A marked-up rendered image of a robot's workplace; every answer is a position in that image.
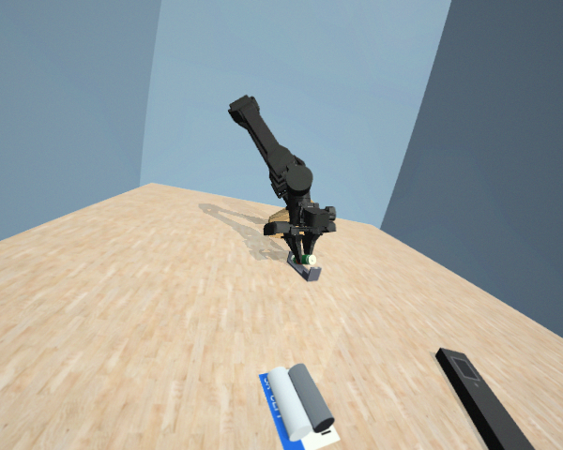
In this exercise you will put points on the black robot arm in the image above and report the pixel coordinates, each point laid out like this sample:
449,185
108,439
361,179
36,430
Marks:
288,174

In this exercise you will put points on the green and red battery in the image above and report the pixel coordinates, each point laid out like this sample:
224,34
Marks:
306,259

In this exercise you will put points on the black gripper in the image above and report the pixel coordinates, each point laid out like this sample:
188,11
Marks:
291,232

